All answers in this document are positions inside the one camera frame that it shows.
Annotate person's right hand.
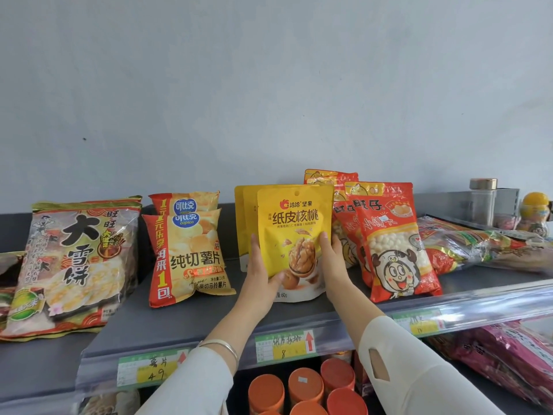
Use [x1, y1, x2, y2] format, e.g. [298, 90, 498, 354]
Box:
[317, 231, 353, 302]

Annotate person's left hand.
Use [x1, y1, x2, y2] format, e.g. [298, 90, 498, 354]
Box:
[239, 233, 286, 323]

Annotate yellow walnut snack packet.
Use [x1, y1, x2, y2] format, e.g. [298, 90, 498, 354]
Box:
[234, 185, 260, 273]
[257, 184, 334, 303]
[242, 186, 320, 269]

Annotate person's left forearm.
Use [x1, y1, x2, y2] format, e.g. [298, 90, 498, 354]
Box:
[137, 298, 269, 415]

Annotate person's right forearm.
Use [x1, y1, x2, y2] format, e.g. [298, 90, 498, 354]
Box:
[330, 284, 507, 415]

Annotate red cartoon snack ball bag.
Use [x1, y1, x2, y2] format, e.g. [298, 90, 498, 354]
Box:
[303, 169, 359, 269]
[345, 182, 443, 304]
[332, 200, 374, 288]

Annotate green white price tag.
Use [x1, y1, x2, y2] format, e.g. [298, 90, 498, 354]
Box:
[392, 309, 446, 338]
[117, 348, 190, 388]
[254, 329, 317, 364]

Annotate red yellow potato chips bag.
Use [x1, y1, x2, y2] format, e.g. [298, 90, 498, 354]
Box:
[149, 192, 220, 216]
[142, 209, 236, 308]

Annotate orange lidded jar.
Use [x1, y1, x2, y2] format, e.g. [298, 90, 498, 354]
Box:
[288, 367, 324, 405]
[320, 358, 356, 395]
[248, 374, 285, 415]
[326, 387, 369, 415]
[290, 400, 328, 415]

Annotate clear wrapped red snack packet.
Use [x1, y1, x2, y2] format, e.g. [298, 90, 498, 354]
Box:
[416, 215, 553, 276]

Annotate clear jar with metallic lid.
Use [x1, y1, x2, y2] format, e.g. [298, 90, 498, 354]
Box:
[469, 178, 498, 228]

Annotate large rice cracker bag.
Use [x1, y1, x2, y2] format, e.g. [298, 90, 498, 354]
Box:
[0, 195, 143, 343]

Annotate pale snack packet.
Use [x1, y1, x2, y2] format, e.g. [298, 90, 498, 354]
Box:
[79, 389, 141, 415]

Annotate pink snack packets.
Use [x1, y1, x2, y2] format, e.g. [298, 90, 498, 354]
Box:
[427, 321, 553, 409]

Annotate yellow capped cartoon bottle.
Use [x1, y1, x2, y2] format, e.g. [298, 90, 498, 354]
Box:
[516, 192, 552, 238]

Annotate silver bracelet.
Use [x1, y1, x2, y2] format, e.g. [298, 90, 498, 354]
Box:
[197, 339, 239, 369]

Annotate clear plastic price rail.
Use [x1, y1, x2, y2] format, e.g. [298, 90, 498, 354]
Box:
[75, 278, 553, 400]

